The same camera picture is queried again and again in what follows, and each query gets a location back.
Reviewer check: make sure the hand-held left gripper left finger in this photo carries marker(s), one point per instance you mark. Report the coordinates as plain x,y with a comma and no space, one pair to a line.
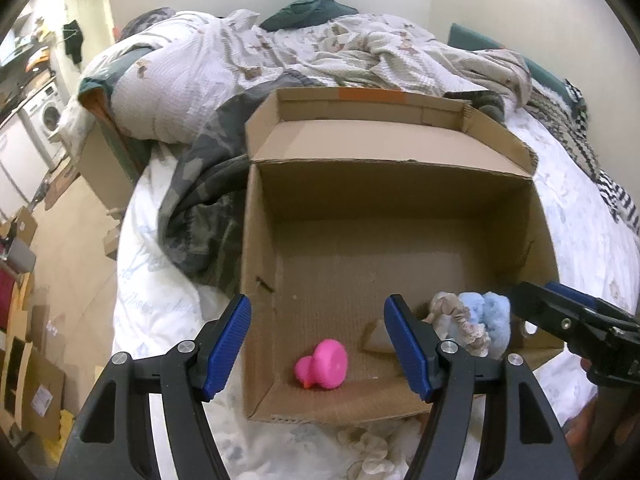
227,347

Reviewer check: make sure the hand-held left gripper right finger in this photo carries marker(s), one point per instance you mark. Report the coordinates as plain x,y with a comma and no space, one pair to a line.
407,350

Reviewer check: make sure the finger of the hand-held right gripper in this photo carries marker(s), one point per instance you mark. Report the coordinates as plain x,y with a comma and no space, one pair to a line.
570,294
550,317

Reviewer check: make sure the beige patterned scrunchie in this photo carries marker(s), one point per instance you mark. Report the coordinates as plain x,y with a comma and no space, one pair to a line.
445,312

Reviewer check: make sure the blue fluffy scrunchie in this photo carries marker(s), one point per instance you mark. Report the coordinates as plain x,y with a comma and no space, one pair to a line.
487,320

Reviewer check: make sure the pink rubber duck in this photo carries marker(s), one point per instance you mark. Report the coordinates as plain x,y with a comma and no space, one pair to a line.
324,364

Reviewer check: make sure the white ruffled scrunchie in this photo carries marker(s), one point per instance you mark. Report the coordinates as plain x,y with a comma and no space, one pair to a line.
367,452

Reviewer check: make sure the black white striped cloth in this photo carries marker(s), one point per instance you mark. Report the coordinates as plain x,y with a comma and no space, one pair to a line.
590,155

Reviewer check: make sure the grey camouflage blanket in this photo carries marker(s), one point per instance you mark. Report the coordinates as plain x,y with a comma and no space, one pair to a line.
210,195

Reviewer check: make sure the flat cardboard pieces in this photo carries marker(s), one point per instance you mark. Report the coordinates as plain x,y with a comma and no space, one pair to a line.
37,390

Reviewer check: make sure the large brown cardboard box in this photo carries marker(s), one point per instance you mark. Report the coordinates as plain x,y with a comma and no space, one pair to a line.
102,160

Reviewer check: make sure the white bear print comforter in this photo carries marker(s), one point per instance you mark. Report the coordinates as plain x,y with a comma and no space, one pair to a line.
200,80

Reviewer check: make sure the teal pillow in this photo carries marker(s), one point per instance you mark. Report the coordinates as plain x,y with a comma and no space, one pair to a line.
467,37

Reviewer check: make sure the white kitchen cabinet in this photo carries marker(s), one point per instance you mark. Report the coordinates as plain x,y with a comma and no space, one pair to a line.
12,160

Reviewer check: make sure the white washing machine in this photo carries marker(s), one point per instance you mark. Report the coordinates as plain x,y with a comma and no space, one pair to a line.
46,110

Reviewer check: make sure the dark hanging garment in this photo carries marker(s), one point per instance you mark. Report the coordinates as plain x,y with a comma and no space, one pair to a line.
73,40

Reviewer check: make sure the dark green pillow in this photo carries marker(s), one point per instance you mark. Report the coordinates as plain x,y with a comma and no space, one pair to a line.
310,10

